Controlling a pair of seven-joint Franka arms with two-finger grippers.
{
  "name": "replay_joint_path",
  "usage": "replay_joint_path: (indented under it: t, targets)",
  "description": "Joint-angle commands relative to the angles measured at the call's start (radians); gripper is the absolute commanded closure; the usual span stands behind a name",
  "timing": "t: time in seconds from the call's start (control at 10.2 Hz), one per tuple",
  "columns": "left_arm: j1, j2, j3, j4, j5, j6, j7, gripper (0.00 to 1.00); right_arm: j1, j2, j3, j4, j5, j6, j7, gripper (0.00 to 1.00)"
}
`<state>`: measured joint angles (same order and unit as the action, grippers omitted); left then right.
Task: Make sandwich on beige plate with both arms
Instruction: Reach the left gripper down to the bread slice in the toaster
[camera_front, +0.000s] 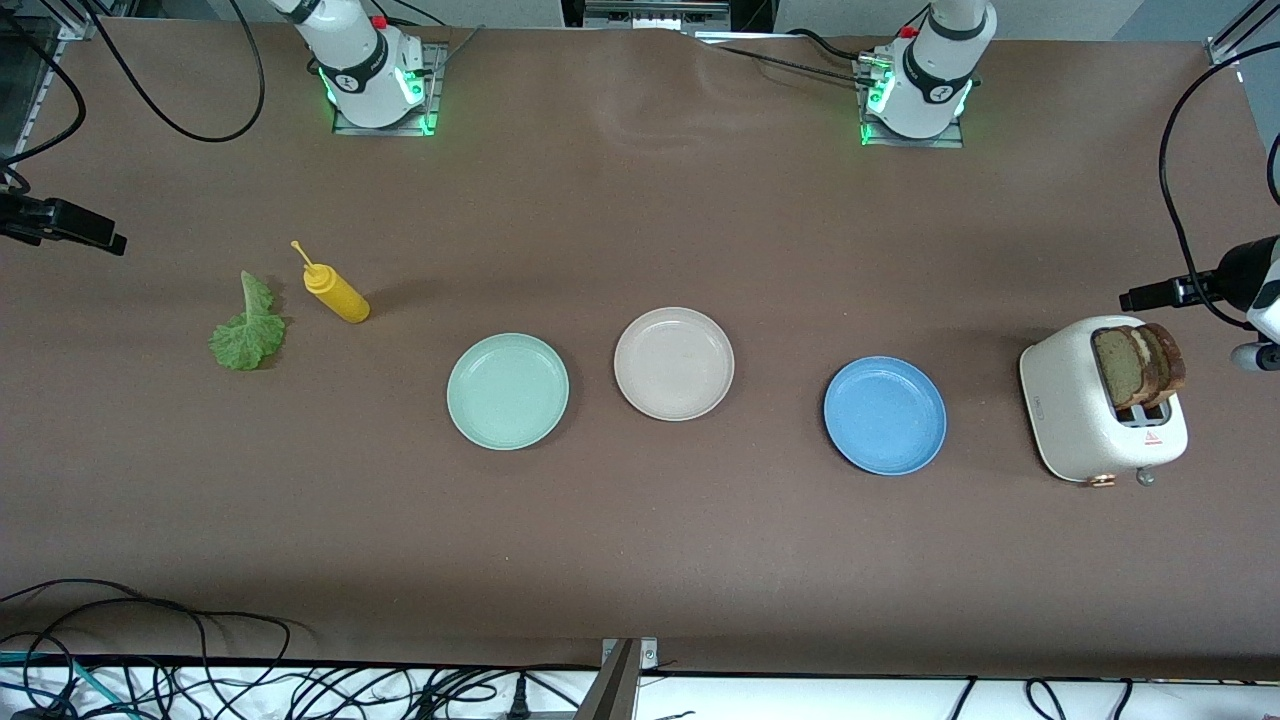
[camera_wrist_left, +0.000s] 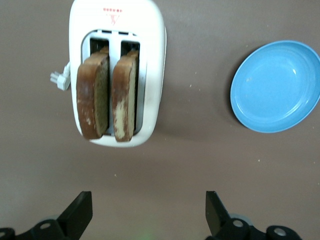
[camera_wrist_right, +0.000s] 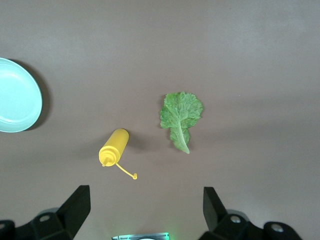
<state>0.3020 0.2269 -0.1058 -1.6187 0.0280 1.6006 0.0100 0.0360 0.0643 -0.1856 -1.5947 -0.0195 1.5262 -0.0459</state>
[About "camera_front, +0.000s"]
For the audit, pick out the blue plate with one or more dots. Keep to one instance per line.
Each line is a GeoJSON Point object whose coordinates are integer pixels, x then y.
{"type": "Point", "coordinates": [885, 416]}

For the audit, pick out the yellow squeeze bottle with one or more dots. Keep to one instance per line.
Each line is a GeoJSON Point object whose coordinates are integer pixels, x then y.
{"type": "Point", "coordinates": [340, 295]}

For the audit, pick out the green lettuce leaf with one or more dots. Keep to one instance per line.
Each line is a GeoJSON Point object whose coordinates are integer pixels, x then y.
{"type": "Point", "coordinates": [245, 340]}

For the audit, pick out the black equipment box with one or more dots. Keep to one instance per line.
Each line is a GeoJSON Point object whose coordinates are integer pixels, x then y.
{"type": "Point", "coordinates": [660, 12]}

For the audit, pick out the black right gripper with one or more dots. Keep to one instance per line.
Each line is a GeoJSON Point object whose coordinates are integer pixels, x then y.
{"type": "Point", "coordinates": [22, 219]}

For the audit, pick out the black power plug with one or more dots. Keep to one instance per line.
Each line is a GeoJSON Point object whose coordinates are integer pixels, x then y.
{"type": "Point", "coordinates": [517, 697]}

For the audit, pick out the brown table cover sheet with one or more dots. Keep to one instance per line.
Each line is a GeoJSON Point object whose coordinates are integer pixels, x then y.
{"type": "Point", "coordinates": [640, 560]}

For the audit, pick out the beige plate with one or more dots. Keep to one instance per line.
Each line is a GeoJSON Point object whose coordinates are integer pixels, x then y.
{"type": "Point", "coordinates": [673, 364]}

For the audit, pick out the aluminium frame profile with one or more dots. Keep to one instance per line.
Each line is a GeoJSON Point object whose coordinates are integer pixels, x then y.
{"type": "Point", "coordinates": [1235, 30]}
{"type": "Point", "coordinates": [80, 15]}

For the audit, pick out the grey metal bracket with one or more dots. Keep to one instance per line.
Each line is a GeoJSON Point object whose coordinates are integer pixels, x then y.
{"type": "Point", "coordinates": [610, 690]}

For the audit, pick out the brown bread slice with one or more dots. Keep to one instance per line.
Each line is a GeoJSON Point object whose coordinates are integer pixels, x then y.
{"type": "Point", "coordinates": [1174, 365]}
{"type": "Point", "coordinates": [1115, 365]}

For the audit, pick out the mint green plate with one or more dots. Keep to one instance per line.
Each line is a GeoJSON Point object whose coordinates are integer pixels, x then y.
{"type": "Point", "coordinates": [507, 392]}

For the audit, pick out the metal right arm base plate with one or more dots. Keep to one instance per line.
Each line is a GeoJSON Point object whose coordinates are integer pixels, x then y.
{"type": "Point", "coordinates": [434, 100]}

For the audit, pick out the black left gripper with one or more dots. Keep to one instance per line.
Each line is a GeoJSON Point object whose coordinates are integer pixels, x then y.
{"type": "Point", "coordinates": [1238, 271]}

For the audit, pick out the white toaster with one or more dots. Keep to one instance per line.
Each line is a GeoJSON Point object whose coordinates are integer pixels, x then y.
{"type": "Point", "coordinates": [1065, 410]}

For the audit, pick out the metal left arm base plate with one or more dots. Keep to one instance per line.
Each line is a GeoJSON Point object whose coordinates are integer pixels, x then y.
{"type": "Point", "coordinates": [915, 142]}

